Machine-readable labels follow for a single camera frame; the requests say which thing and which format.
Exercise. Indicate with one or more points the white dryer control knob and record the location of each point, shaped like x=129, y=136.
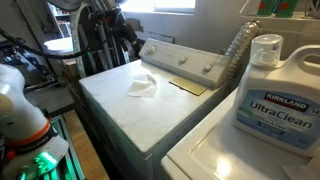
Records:
x=208, y=67
x=151, y=50
x=182, y=60

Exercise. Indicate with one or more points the white washing machine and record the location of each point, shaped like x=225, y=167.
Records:
x=216, y=153
x=133, y=116

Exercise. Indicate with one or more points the white dryer sheet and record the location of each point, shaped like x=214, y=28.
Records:
x=143, y=86

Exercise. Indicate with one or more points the white Kirkland detergent jug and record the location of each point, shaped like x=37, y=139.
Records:
x=276, y=110

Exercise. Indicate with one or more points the wooden platform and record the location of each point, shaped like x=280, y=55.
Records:
x=86, y=150

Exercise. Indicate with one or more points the green box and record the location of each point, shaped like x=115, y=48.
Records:
x=266, y=7
x=286, y=8

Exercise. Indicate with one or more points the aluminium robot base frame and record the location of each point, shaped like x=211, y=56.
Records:
x=71, y=160

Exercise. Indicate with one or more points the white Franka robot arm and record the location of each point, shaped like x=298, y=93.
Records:
x=20, y=110

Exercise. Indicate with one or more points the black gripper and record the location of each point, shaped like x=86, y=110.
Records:
x=128, y=33

